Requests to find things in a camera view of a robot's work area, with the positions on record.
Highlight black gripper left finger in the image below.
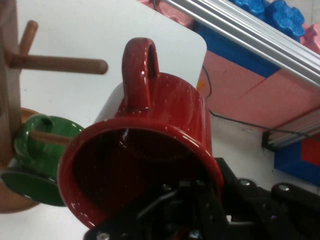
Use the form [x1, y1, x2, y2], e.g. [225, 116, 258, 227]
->
[83, 178, 227, 240]

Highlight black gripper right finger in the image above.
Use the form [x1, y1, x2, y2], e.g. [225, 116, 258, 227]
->
[215, 156, 320, 240]

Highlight red ceramic mug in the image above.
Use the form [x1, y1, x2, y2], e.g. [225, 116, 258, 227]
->
[56, 37, 225, 230]

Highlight pink foam floor mat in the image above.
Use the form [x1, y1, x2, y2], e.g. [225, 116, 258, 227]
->
[196, 48, 320, 131]

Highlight green ceramic mug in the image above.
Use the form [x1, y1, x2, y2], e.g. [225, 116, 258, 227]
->
[0, 114, 86, 208]

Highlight blue foam floor mat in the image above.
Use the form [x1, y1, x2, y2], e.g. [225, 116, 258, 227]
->
[193, 21, 280, 78]

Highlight wooden mug tree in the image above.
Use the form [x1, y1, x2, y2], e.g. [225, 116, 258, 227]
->
[0, 0, 109, 215]

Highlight blue foam puzzle pieces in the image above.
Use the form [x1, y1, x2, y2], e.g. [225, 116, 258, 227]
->
[231, 0, 306, 43]

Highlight pink foam puzzle pieces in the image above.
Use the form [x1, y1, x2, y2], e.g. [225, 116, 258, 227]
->
[136, 0, 197, 27]

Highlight short aluminium rail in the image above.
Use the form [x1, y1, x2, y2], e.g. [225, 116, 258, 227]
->
[261, 119, 320, 151]

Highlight thin black floor cable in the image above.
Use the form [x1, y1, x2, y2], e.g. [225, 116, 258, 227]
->
[201, 65, 320, 139]

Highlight long horizontal aluminium rail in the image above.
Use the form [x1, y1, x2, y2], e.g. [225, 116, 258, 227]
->
[163, 0, 320, 88]

